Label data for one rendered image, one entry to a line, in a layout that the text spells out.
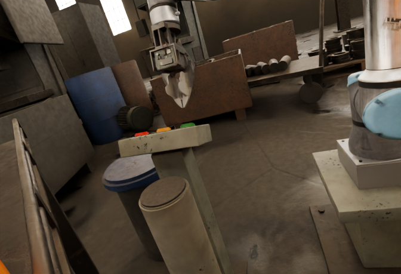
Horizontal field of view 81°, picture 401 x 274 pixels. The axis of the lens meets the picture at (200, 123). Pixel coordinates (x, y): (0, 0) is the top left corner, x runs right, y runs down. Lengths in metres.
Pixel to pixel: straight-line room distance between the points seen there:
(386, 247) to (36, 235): 0.88
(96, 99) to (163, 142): 2.51
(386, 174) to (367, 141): 0.09
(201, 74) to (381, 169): 1.77
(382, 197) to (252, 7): 11.27
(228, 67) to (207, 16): 9.92
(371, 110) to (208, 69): 1.81
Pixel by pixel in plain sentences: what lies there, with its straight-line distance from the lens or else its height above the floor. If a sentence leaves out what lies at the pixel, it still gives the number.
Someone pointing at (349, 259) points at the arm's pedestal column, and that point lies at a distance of 1.01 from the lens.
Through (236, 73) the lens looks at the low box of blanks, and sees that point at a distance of 2.25.
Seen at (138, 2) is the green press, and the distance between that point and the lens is 5.27.
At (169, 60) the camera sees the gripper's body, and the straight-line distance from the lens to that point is 0.60.
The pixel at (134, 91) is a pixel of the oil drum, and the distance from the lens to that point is 3.51.
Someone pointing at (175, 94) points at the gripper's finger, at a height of 0.69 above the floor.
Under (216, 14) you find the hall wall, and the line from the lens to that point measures 12.02.
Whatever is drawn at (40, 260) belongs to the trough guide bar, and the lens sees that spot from 0.22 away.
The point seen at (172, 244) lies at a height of 0.42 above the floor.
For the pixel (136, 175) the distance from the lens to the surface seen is 0.91.
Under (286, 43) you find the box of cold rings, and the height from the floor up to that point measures 0.46.
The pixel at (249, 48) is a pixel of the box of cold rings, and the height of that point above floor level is 0.53.
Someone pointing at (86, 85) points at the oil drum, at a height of 0.75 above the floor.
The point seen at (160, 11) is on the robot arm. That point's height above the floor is 0.90.
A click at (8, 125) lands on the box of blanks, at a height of 0.68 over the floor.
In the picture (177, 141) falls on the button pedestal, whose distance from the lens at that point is 0.60.
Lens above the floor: 0.79
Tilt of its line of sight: 18 degrees down
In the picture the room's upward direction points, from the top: 18 degrees counter-clockwise
